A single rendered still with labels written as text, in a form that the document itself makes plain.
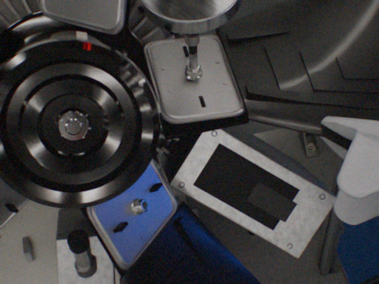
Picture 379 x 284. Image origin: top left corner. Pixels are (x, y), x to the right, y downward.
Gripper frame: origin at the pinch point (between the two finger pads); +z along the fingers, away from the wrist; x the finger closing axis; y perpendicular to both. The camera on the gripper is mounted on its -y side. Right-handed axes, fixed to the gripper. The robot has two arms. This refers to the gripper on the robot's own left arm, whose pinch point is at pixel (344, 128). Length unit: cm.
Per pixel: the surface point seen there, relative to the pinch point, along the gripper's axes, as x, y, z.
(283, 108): -1.5, 1.9, 4.0
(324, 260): 114, -30, 17
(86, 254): 16.2, 16.8, 16.2
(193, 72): -3.0, 3.9, 10.9
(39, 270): 27.7, 19.4, 24.4
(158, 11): -11.6, 5.8, 11.1
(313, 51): -0.9, -3.9, 5.6
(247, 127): 115, -48, 52
